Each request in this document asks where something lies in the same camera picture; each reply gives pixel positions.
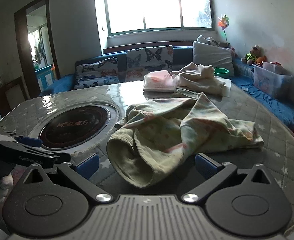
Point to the window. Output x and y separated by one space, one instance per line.
157 5

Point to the white paper sheet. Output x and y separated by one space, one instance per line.
227 87

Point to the round black induction cooktop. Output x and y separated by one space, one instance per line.
74 127

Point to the blue sofa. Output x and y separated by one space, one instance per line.
274 105

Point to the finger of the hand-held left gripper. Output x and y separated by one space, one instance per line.
37 156
31 141

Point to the clear plastic storage box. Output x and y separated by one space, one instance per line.
269 82

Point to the green bowl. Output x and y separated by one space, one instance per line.
222 72

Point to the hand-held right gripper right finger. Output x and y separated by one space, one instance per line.
207 166

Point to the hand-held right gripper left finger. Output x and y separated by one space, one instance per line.
88 167

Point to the colourful pinwheel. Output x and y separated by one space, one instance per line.
223 22

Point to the turquoise cabinet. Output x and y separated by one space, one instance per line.
46 76

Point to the hanging clothes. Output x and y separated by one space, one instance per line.
40 51

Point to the grey pillow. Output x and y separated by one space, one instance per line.
212 55

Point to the butterfly print cushion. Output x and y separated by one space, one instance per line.
149 57
97 71

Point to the brown wooden door frame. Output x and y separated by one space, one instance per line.
18 42

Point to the teddy bear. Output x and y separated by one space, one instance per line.
255 53

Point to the pink tissue pack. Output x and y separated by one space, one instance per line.
159 82

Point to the person's left hand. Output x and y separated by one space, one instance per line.
3 183

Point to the dark wooden cabinet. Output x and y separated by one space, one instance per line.
12 97

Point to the white plush toy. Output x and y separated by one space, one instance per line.
204 39

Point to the orange plush toy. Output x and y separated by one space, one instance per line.
260 60

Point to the cream garment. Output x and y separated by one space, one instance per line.
199 80

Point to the green floral cardigan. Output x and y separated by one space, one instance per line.
174 135

